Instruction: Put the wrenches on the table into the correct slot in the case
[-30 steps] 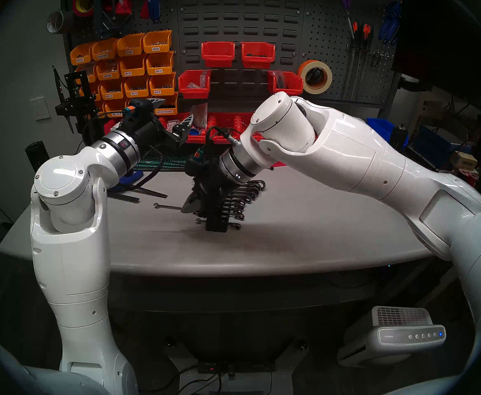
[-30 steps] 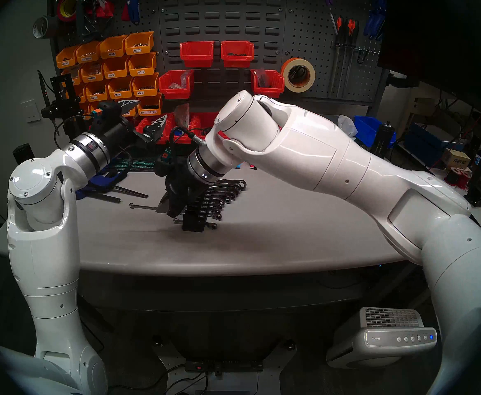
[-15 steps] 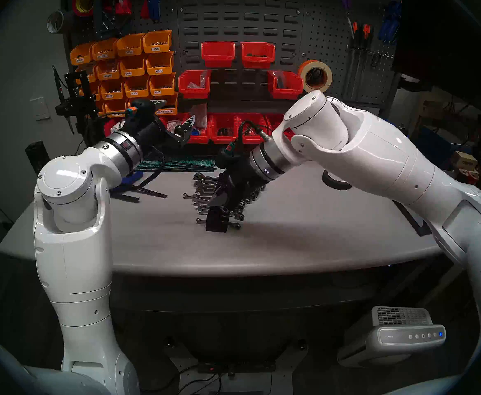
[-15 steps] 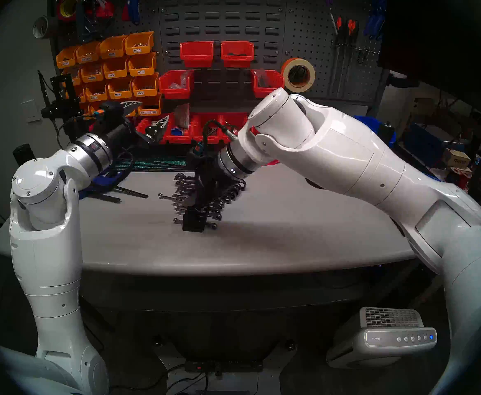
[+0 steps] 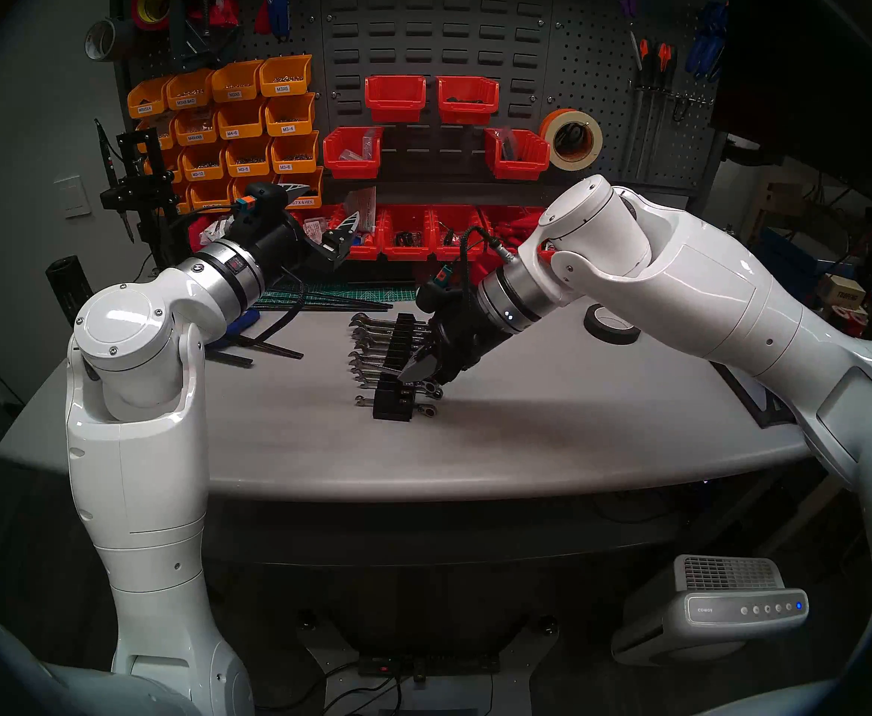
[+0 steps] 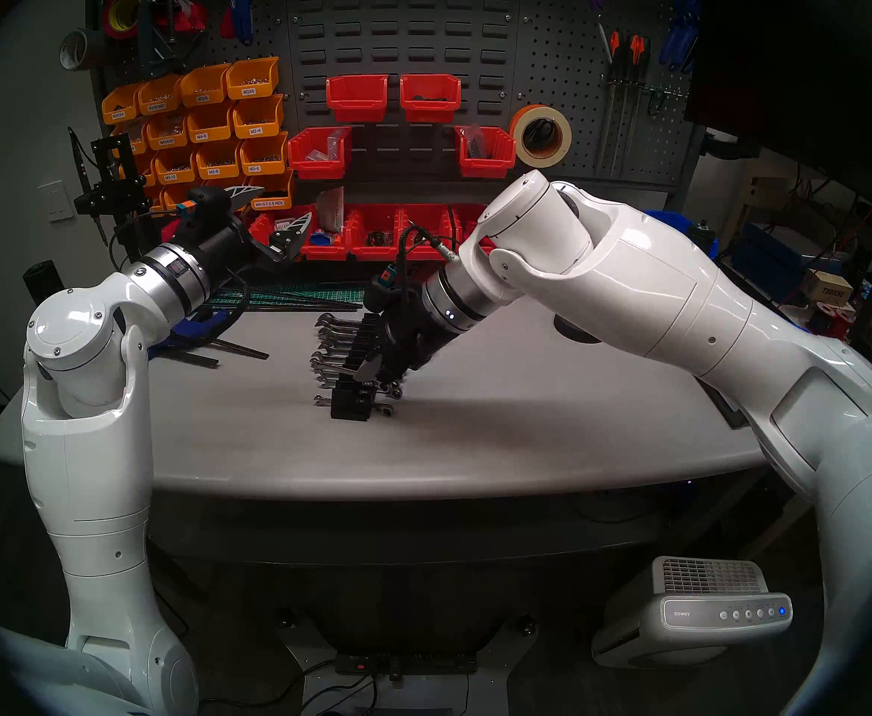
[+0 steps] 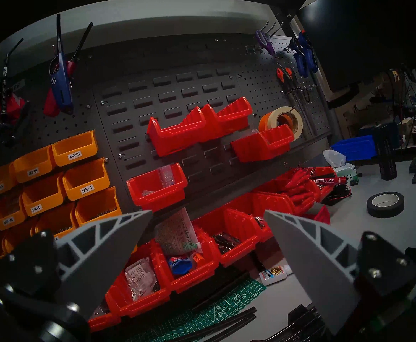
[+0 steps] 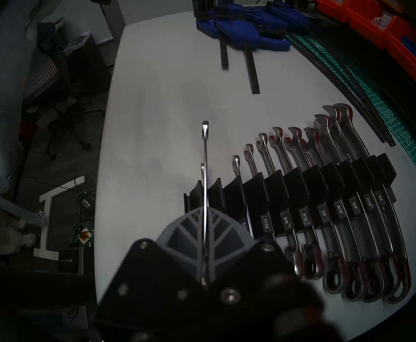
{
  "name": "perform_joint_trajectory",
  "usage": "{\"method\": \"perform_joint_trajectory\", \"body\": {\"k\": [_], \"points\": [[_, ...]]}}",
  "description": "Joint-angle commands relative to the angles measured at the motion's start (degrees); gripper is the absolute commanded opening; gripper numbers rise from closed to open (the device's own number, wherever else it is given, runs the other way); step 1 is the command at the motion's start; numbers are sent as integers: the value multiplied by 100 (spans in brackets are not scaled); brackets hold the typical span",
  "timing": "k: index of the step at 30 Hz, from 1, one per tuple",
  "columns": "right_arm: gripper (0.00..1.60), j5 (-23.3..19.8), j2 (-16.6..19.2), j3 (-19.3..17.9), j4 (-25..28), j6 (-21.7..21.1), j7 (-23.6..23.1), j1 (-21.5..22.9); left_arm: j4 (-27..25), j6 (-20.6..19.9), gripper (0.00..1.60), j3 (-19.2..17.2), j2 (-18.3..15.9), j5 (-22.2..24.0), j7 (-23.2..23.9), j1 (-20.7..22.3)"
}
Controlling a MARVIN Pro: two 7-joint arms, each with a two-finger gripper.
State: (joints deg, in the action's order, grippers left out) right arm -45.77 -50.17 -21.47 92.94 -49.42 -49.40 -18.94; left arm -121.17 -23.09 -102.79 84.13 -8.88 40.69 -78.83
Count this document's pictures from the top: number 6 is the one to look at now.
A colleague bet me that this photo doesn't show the small cardboard box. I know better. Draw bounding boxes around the small cardboard box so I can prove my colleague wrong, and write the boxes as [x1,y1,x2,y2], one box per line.
[800,269,854,309]

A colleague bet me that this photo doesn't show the yellow bin labelled M2.5-6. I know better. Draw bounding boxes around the yellow bin labelled M2.5-6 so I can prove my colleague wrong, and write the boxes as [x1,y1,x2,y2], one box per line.
[161,180,207,210]

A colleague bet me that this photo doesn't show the grey robot pedestal base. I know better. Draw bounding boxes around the grey robot pedestal base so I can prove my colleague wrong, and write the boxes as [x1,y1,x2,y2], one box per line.
[275,610,537,716]

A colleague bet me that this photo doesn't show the blue bar clamp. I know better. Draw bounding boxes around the blue bar clamp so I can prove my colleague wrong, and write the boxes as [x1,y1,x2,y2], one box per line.
[149,304,270,368]

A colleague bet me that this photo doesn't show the yellow bin labelled M3-4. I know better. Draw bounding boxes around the yellow bin labelled M3-4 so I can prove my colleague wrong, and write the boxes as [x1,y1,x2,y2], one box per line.
[232,94,285,139]

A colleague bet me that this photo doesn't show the red wire spool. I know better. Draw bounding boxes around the red wire spool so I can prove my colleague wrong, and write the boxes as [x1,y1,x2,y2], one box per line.
[809,301,854,339]

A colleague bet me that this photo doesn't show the black monitor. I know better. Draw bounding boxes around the black monitor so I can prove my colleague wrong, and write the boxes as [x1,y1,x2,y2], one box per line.
[686,0,872,216]

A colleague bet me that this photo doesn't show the cream masking tape roll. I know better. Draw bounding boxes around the cream masking tape roll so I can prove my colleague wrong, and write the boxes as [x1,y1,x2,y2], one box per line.
[509,104,573,169]

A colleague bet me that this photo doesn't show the yellow bin labelled M3-6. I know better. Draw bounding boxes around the yellow bin labelled M3-6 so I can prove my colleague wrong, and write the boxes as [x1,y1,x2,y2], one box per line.
[240,132,289,177]

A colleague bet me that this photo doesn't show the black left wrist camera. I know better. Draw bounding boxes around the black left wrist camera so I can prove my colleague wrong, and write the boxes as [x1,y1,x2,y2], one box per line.
[177,186,234,227]

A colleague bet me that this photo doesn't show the black power strip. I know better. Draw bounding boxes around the black power strip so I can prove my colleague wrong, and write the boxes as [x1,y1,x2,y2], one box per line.
[335,651,479,678]

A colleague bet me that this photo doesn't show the dark blue crate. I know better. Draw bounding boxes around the dark blue crate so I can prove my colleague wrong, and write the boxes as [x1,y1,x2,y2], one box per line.
[731,222,802,298]

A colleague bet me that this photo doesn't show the yellow bin labelled M4-6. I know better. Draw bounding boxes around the yellow bin labelled M4-6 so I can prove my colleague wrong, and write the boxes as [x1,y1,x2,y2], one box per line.
[186,101,237,144]

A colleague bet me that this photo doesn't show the red wall bin with bags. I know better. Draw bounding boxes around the red wall bin with bags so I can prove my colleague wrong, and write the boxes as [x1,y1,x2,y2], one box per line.
[287,127,353,180]
[454,126,517,180]

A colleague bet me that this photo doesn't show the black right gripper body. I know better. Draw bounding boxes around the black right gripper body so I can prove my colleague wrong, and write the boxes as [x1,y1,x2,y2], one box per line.
[371,289,446,377]

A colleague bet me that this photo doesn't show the black tape roll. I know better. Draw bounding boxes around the black tape roll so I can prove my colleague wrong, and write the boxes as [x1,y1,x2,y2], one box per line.
[554,315,602,344]

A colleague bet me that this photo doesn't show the white wall switch plate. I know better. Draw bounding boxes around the white wall switch plate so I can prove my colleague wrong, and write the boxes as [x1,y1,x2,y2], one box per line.
[37,180,75,223]

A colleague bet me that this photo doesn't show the orange black screwdriver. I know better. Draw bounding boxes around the orange black screwdriver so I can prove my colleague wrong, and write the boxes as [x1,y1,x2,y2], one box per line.
[625,34,651,177]
[606,30,625,177]

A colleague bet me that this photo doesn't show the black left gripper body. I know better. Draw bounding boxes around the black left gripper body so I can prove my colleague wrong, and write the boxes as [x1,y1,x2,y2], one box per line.
[191,215,296,280]

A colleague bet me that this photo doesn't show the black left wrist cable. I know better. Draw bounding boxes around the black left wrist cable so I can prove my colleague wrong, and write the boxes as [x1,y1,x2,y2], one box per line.
[107,209,255,350]

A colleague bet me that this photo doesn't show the chrome 1/4 inch wrench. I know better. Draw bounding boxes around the chrome 1/4 inch wrench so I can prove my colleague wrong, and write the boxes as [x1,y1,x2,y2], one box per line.
[313,395,399,418]

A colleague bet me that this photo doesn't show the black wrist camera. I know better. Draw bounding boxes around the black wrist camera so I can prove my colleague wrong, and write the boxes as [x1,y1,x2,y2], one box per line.
[363,263,411,314]
[177,186,234,227]

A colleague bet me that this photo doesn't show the red bin with manual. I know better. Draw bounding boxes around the red bin with manual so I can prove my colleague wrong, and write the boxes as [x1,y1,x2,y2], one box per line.
[298,207,353,262]

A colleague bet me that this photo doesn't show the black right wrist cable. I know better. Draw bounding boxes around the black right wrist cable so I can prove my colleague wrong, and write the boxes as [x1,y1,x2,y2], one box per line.
[395,226,460,284]

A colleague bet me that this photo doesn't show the black probe pen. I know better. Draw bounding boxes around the black probe pen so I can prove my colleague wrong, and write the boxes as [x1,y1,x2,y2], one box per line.
[68,127,110,247]

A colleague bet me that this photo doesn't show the green cutting mat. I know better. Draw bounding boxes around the green cutting mat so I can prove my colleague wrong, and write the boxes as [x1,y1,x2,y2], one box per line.
[208,286,366,307]

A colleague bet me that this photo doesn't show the blue handled pliers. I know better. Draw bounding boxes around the blue handled pliers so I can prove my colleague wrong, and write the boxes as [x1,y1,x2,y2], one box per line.
[658,0,705,74]

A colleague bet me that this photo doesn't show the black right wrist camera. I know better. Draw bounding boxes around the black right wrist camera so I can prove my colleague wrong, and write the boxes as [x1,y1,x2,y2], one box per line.
[363,263,411,314]

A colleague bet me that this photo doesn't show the red bin with clear bag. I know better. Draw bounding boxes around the red bin with clear bag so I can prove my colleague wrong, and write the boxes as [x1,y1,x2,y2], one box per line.
[248,211,304,263]

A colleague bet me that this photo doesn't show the yellow bin labelled M3-12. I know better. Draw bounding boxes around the yellow bin labelled M3-12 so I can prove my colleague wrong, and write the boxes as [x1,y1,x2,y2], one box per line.
[152,146,199,186]

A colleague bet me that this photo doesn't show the black hanging clamp tool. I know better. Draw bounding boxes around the black hanging clamp tool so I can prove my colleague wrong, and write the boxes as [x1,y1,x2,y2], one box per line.
[137,0,190,78]

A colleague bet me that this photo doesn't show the yellow bin labelled M3-8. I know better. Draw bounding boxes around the yellow bin labelled M3-8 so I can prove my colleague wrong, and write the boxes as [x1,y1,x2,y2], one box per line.
[196,139,244,180]

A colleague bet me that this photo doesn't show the grey tool wall panel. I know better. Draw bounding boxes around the grey tool wall panel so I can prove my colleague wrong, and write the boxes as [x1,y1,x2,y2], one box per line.
[85,0,705,193]

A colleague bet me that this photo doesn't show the white air purifier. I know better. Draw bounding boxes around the white air purifier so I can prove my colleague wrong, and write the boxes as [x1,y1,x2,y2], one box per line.
[593,556,793,669]

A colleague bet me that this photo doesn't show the blue red handled cutter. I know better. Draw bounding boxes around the blue red handled cutter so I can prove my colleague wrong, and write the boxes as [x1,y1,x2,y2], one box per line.
[219,0,263,45]

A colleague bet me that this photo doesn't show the yellow bin labelled M4-0.7 HEX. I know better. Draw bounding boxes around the yellow bin labelled M4-0.7 HEX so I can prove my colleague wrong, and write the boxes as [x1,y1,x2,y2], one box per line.
[248,169,296,212]

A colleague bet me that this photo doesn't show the black wrench holder rack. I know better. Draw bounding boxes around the black wrench holder rack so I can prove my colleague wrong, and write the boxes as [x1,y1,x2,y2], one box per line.
[330,314,381,423]

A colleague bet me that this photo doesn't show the grey tape roll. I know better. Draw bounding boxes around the grey tape roll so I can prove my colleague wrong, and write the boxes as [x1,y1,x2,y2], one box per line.
[59,28,97,72]

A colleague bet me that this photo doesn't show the clear bag with manual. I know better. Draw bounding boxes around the clear bag with manual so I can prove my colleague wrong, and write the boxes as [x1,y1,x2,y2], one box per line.
[315,186,346,234]

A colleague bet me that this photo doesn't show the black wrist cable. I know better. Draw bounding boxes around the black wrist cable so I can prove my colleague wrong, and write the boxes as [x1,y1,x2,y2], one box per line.
[395,226,460,284]
[107,209,255,350]

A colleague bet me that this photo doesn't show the yellow bin labelled M4X4X6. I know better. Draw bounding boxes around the yellow bin labelled M4X4X6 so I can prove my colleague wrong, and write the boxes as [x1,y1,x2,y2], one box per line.
[145,109,190,151]

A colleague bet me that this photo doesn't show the red yellow tape roll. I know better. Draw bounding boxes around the red yellow tape roll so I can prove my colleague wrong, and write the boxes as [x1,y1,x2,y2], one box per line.
[102,0,151,40]

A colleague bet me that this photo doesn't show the black stand frame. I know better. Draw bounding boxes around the black stand frame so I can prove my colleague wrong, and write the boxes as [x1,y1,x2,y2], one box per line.
[697,379,751,430]

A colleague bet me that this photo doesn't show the yellow bin labelled M3X5X4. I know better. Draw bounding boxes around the yellow bin labelled M3X5X4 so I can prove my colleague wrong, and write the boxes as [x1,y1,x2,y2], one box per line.
[101,81,144,124]

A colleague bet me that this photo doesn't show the red stacking bin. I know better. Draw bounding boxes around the red stacking bin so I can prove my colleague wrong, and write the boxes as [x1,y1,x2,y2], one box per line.
[400,204,454,261]

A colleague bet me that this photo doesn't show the red bin with black parts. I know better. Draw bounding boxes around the red bin with black parts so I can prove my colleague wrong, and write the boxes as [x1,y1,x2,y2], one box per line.
[348,204,404,262]

